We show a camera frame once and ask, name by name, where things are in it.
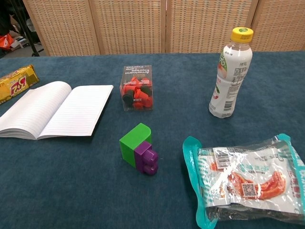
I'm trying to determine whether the teal clear snack bag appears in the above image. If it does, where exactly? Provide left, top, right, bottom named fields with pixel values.
left=182, top=133, right=305, bottom=229

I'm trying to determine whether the woven folding screen panel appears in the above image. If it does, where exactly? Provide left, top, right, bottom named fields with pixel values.
left=22, top=0, right=101, bottom=57
left=250, top=0, right=305, bottom=52
left=166, top=0, right=259, bottom=53
left=89, top=0, right=167, bottom=55

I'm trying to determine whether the red and black box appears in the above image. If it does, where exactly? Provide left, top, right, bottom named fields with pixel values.
left=120, top=64, right=154, bottom=112

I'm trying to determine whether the orange plastic bag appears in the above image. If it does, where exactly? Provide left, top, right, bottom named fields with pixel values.
left=0, top=33, right=15, bottom=50

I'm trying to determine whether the black tripod stand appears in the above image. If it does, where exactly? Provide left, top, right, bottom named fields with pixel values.
left=9, top=0, right=41, bottom=57

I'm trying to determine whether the green toy block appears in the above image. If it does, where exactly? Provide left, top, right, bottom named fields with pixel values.
left=119, top=123, right=153, bottom=167

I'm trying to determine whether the purple toy block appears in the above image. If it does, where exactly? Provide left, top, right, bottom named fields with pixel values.
left=133, top=140, right=159, bottom=177

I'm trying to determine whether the yellow biscuit pack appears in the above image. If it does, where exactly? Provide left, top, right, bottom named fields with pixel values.
left=0, top=64, right=40, bottom=105

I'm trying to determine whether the blue table cloth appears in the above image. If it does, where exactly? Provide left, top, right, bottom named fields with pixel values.
left=0, top=50, right=305, bottom=229

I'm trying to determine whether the white drink bottle yellow cap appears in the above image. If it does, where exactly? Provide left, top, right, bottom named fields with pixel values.
left=209, top=27, right=254, bottom=118

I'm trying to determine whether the white lined notebook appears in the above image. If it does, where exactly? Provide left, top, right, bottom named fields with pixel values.
left=0, top=81, right=114, bottom=141

